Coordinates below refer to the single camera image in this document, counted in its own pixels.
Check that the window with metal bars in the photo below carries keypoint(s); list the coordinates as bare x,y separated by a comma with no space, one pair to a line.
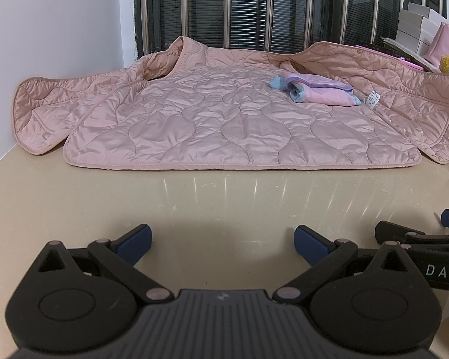
247,7

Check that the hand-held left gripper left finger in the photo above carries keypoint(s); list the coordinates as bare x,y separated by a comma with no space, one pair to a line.
134,243

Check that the pink blue garment purple trim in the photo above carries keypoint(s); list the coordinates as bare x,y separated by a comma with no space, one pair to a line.
321,91

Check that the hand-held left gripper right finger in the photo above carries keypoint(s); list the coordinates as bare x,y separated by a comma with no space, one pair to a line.
310,243

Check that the stack of white boxes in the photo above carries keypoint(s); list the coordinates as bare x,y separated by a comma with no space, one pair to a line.
419,26

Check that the pink quilted jacket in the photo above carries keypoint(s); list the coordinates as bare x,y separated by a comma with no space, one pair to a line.
209,127

